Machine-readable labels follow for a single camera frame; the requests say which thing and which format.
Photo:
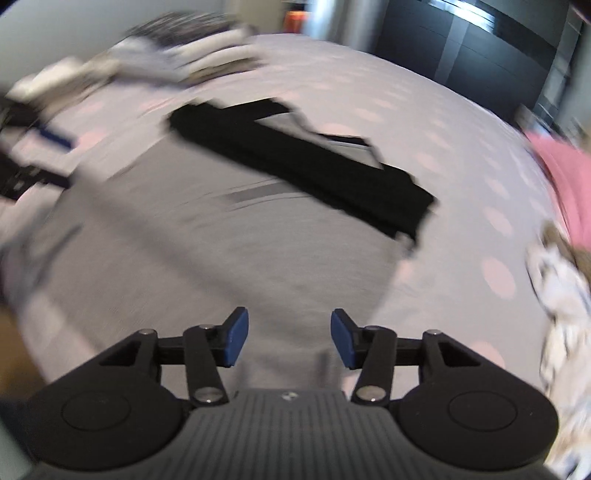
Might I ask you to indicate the orange object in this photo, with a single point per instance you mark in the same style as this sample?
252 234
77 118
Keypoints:
295 21

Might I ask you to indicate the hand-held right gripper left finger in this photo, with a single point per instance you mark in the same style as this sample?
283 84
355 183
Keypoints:
235 337

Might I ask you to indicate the pink pillow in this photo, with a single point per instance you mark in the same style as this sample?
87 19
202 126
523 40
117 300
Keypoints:
565 184

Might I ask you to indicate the grey top with black sleeves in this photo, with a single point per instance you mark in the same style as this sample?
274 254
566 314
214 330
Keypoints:
231 258

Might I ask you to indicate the cream folded cloth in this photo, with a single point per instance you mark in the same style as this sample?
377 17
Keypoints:
221 53

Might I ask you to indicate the white garment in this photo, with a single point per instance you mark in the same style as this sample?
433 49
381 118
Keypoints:
565 314

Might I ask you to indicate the brown striped garment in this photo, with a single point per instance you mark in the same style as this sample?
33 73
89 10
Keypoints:
561 240

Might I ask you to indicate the grey polka dot bedspread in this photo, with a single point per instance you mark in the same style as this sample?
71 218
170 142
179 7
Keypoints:
415 115

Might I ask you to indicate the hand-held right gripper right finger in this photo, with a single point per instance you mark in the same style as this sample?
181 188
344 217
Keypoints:
342 339

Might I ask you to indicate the dark patterned folded cloth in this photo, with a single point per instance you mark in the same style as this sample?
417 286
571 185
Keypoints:
180 25

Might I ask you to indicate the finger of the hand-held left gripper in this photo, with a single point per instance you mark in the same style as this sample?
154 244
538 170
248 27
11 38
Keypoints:
54 137
27 177

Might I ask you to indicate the dark wardrobe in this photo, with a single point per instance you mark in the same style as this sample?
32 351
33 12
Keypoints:
471 50

